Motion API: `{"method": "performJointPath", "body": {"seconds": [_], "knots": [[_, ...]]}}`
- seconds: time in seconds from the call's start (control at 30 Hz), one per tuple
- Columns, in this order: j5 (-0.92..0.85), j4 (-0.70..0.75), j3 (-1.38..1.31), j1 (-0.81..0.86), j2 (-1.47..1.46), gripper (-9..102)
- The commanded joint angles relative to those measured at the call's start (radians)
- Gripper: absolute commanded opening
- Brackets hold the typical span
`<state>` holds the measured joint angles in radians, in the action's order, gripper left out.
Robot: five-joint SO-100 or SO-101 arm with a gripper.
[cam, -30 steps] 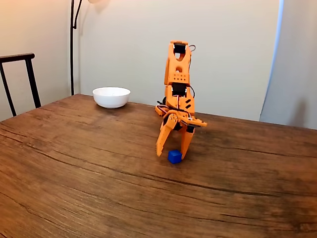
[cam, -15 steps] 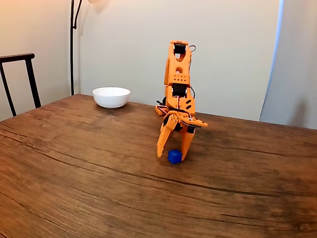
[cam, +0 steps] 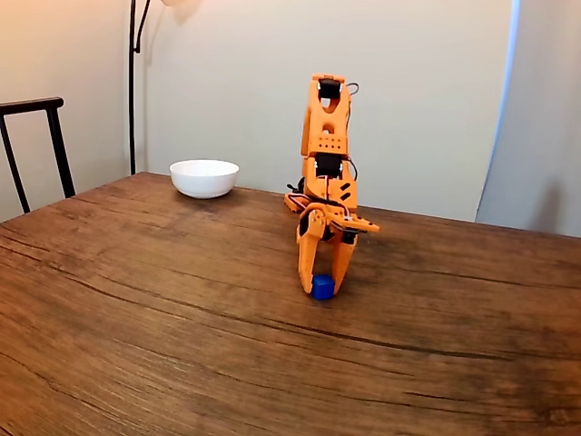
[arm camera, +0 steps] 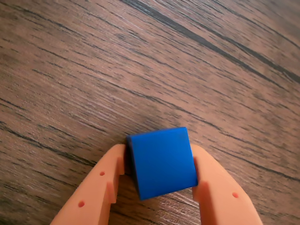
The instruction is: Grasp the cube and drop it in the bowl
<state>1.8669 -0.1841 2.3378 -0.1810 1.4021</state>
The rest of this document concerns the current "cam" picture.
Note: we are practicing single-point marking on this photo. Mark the black wooden chair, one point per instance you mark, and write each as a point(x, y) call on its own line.
point(56, 145)

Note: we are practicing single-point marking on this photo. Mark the white bowl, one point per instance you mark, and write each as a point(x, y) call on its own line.
point(204, 179)

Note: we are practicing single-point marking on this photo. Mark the blue cube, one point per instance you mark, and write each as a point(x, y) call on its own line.
point(323, 288)

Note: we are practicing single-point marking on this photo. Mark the pale curtain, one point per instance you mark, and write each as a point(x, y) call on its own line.
point(544, 113)

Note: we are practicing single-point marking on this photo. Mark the orange gripper camera mount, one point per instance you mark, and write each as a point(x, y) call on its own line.
point(363, 225)

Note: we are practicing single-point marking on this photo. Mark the black floor lamp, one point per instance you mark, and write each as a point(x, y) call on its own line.
point(131, 113)

